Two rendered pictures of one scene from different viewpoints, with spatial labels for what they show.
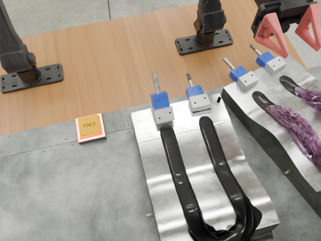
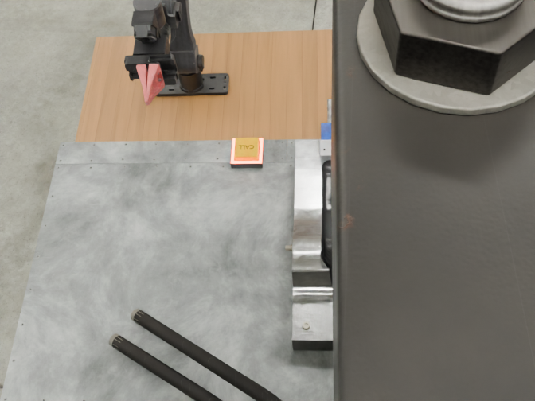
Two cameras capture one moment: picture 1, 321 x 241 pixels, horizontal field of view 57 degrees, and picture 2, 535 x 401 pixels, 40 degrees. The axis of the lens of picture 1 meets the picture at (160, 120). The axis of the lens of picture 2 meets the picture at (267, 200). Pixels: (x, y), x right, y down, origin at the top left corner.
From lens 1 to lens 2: 0.98 m
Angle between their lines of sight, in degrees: 12
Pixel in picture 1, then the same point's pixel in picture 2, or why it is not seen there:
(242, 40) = not seen: hidden behind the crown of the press
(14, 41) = (189, 40)
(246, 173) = not seen: hidden behind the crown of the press
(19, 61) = (188, 62)
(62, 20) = (236, 10)
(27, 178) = (168, 189)
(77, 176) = (221, 199)
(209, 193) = not seen: hidden behind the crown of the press
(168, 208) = (308, 235)
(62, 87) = (225, 102)
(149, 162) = (302, 193)
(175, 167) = (328, 204)
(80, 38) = (259, 47)
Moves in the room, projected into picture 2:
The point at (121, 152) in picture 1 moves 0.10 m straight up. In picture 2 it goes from (275, 184) to (273, 161)
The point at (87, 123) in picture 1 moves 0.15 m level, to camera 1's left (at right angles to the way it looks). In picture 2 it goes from (245, 144) to (189, 134)
